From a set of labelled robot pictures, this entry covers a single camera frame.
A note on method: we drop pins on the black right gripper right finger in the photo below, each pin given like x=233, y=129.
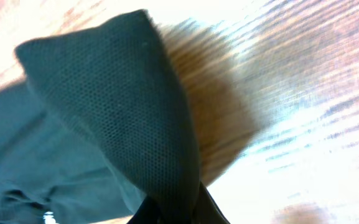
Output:
x=206, y=210

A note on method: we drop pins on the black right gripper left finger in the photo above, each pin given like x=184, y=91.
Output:
x=148, y=213

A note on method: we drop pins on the black t-shirt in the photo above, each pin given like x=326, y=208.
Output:
x=100, y=123

